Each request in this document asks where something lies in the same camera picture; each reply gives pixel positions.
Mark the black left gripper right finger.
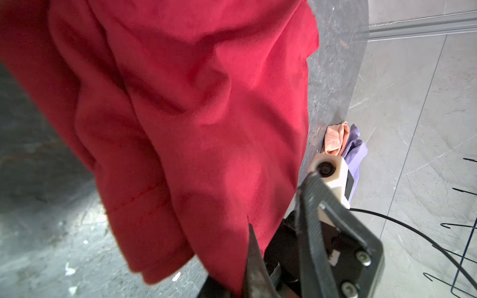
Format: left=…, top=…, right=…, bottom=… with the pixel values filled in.
left=296, top=173, right=385, bottom=298

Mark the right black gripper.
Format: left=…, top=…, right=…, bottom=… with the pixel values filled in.
left=264, top=211, right=301, bottom=294

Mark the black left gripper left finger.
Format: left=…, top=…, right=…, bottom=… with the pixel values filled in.
left=242, top=224, right=279, bottom=298

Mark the red t shirt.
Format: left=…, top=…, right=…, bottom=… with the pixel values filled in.
left=1, top=1, right=319, bottom=297

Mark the purple folded t shirt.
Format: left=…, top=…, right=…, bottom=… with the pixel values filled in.
left=342, top=124, right=368, bottom=202

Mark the pink folded t shirt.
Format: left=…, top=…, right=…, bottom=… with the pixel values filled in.
left=321, top=122, right=350, bottom=156

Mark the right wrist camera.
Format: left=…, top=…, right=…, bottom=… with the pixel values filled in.
left=307, top=153, right=355, bottom=209

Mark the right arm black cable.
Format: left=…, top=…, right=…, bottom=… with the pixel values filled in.
left=348, top=207, right=477, bottom=291

